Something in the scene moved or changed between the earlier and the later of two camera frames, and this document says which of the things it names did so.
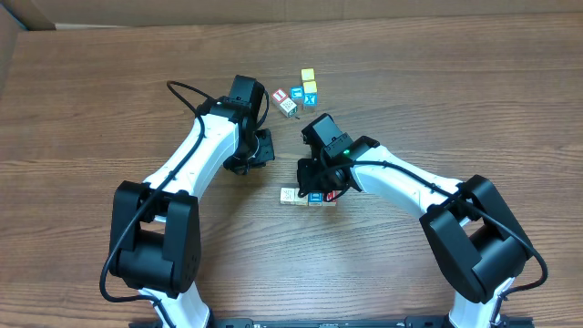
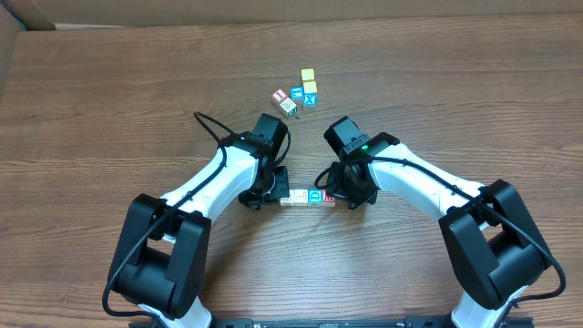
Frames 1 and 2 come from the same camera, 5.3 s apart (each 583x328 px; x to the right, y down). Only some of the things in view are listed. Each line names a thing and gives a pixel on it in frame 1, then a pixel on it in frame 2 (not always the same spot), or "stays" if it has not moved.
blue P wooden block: [301, 200] stays
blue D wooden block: [315, 199] stays
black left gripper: [265, 151] to [280, 187]
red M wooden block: [330, 195] stays
